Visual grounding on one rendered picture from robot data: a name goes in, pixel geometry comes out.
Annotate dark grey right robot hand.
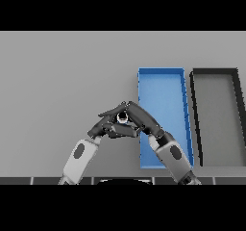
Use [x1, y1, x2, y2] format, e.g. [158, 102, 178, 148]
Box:
[124, 100, 166, 140]

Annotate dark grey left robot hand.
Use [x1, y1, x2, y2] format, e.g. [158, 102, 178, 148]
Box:
[86, 100, 139, 140]

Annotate blue pipe with pale ring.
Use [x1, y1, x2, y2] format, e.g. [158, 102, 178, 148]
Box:
[116, 112, 130, 125]

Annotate blue bin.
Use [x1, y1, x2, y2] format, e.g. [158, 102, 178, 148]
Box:
[137, 66, 195, 169]

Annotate dark grey bin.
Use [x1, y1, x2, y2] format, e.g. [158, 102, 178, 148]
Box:
[188, 67, 246, 168]

